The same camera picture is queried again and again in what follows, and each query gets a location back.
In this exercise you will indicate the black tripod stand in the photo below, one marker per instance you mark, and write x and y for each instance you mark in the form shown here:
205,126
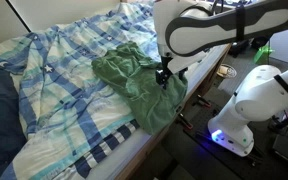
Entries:
285,120

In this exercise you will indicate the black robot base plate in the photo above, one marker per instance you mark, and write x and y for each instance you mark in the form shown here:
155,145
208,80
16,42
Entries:
217,156

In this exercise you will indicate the blue plaid duvet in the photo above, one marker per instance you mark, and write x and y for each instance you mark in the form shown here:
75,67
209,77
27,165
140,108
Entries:
67,100

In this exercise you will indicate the wooden bed frame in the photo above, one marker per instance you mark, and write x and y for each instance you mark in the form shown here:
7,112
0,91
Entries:
132,168

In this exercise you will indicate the red black clamp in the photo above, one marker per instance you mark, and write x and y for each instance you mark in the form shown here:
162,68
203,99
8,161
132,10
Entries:
203,101
185,122

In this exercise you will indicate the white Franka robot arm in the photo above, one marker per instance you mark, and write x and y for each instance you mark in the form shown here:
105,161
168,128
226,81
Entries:
250,100

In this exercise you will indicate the black metal frame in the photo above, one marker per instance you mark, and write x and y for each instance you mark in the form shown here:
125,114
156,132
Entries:
260,41

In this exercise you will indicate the white mattress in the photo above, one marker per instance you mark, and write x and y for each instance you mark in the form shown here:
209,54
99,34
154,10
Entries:
134,146

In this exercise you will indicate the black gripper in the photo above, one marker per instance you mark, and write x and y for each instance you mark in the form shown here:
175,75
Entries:
165,61

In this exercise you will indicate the black bag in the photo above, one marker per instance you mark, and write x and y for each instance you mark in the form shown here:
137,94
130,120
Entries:
240,48

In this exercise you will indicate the green cloth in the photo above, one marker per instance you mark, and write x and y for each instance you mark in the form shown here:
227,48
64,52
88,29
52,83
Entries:
144,90

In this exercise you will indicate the bright green bag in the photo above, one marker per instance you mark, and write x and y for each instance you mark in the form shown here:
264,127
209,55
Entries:
262,55

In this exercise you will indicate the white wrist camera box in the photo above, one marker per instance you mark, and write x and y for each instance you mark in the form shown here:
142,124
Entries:
180,63

